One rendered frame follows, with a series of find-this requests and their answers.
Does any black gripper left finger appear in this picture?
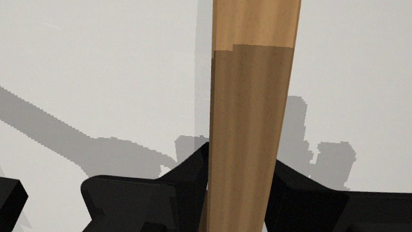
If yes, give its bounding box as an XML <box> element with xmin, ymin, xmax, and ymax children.
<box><xmin>80</xmin><ymin>142</ymin><xmax>209</xmax><ymax>232</ymax></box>

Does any light brown wooden board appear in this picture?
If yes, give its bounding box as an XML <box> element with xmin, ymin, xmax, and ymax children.
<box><xmin>207</xmin><ymin>0</ymin><xmax>301</xmax><ymax>232</ymax></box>

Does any brown wooden post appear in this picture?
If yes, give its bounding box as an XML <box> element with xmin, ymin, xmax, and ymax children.
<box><xmin>198</xmin><ymin>190</ymin><xmax>208</xmax><ymax>232</ymax></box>

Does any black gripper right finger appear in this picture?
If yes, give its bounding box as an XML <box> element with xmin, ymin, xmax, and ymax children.
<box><xmin>265</xmin><ymin>159</ymin><xmax>412</xmax><ymax>232</ymax></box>

